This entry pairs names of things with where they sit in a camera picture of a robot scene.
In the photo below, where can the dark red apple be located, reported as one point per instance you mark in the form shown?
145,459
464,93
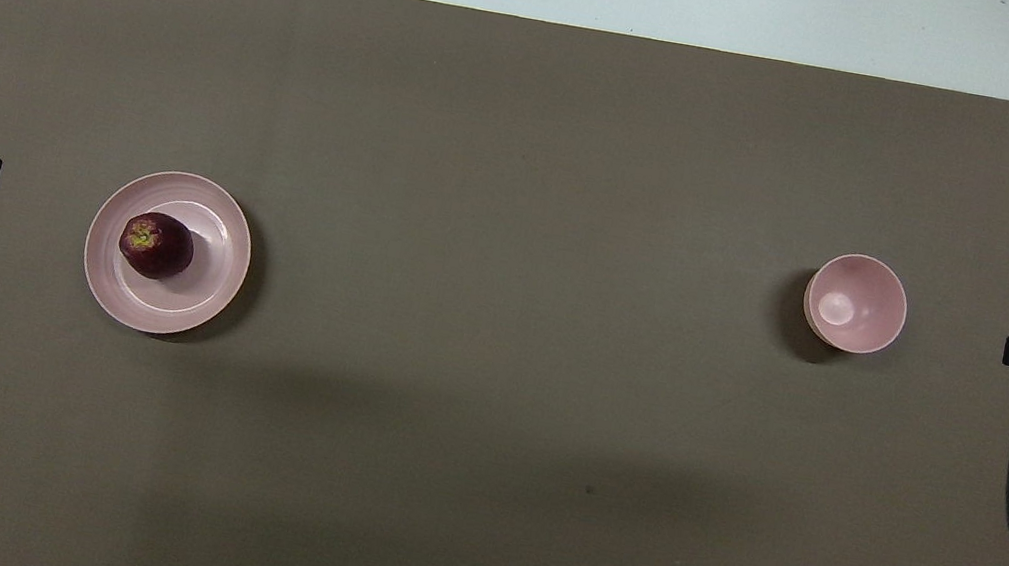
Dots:
160,254

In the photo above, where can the pink bowl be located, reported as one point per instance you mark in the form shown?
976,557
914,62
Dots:
866,300

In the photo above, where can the pink plate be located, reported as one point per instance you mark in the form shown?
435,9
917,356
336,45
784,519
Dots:
156,309

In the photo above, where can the brown table mat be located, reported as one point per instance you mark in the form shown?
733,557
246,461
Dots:
514,224

